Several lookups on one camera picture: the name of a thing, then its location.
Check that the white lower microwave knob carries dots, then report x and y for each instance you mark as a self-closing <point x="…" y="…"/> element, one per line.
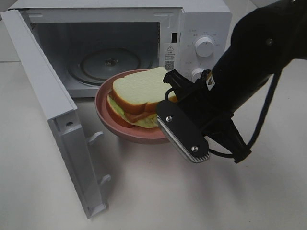
<point x="197" y="74"/>

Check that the white microwave oven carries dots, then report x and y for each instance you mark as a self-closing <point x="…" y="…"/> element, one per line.
<point x="169" y="28"/>

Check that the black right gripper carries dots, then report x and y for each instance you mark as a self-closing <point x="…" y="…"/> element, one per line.
<point x="211" y="121"/>

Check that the glass microwave turntable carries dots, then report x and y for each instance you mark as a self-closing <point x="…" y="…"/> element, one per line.
<point x="95" y="66"/>

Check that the white microwave knob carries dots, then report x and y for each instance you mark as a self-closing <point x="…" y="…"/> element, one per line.
<point x="197" y="74"/>
<point x="204" y="46"/>

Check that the pink plate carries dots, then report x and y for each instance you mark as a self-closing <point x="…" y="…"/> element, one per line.
<point x="135" y="134"/>

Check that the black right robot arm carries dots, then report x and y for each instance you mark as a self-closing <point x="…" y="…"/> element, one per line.
<point x="263" y="42"/>

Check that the sandwich with lettuce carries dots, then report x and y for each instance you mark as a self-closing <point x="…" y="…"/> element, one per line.
<point x="133" y="99"/>

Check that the white upper microwave knob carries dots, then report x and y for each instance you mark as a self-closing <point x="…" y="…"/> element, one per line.
<point x="204" y="46"/>

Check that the white microwave door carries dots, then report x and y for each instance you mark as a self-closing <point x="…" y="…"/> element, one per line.
<point x="43" y="49"/>

